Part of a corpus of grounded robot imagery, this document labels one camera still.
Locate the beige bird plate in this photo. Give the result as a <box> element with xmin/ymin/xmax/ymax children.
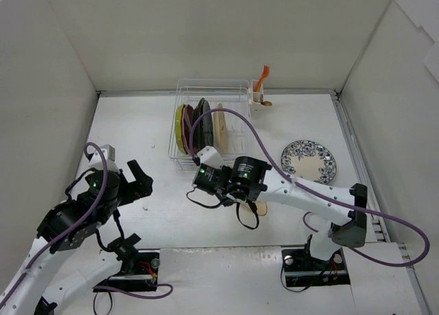
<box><xmin>213</xmin><ymin>111</ymin><xmax>228</xmax><ymax>154</ymax></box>
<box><xmin>241</xmin><ymin>201</ymin><xmax>268</xmax><ymax>216</ymax></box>

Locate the dark teal plate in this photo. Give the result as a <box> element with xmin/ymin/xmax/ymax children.
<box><xmin>200</xmin><ymin>99</ymin><xmax>214</xmax><ymax>147</ymax></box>

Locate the green polka dot plate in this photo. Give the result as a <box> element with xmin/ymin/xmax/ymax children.
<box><xmin>174</xmin><ymin>104</ymin><xmax>187</xmax><ymax>154</ymax></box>

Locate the pink polka dot plate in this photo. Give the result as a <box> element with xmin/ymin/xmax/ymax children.
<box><xmin>182</xmin><ymin>104</ymin><xmax>194</xmax><ymax>154</ymax></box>

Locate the black white patterned plate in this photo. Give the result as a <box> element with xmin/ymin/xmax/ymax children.
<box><xmin>281</xmin><ymin>139</ymin><xmax>337</xmax><ymax>185</ymax></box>

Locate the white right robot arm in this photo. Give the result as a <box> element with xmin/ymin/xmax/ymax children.
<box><xmin>193</xmin><ymin>156</ymin><xmax>367</xmax><ymax>268</ymax></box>

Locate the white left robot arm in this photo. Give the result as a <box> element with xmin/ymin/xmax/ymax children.
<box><xmin>1</xmin><ymin>160</ymin><xmax>153</xmax><ymax>314</ymax></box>

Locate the white cutlery holder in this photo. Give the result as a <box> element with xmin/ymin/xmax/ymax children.
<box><xmin>249</xmin><ymin>80</ymin><xmax>266</xmax><ymax>113</ymax></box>

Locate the orange plastic fork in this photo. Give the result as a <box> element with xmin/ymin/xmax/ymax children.
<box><xmin>254</xmin><ymin>65</ymin><xmax>270</xmax><ymax>92</ymax></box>

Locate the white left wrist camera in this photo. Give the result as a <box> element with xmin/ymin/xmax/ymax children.
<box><xmin>85</xmin><ymin>143</ymin><xmax>117</xmax><ymax>172</ymax></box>

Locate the white wire dish rack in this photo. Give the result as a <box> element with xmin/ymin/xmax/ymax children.
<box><xmin>174</xmin><ymin>78</ymin><xmax>252</xmax><ymax>165</ymax></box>

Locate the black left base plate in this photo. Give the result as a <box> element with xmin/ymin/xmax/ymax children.
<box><xmin>98</xmin><ymin>250</ymin><xmax>160</xmax><ymax>292</ymax></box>

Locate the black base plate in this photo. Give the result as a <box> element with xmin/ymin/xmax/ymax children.
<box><xmin>281</xmin><ymin>248</ymin><xmax>351</xmax><ymax>293</ymax></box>
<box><xmin>98</xmin><ymin>250</ymin><xmax>160</xmax><ymax>292</ymax></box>

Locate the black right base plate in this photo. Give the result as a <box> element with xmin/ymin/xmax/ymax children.
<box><xmin>281</xmin><ymin>248</ymin><xmax>351</xmax><ymax>293</ymax></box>

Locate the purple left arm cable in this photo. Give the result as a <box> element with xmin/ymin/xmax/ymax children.
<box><xmin>0</xmin><ymin>142</ymin><xmax>174</xmax><ymax>299</ymax></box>

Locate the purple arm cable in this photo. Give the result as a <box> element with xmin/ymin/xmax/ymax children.
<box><xmin>0</xmin><ymin>142</ymin><xmax>174</xmax><ymax>299</ymax></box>
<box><xmin>189</xmin><ymin>108</ymin><xmax>431</xmax><ymax>268</ymax></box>

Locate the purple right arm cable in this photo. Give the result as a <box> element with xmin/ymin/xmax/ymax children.
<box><xmin>189</xmin><ymin>108</ymin><xmax>431</xmax><ymax>268</ymax></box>

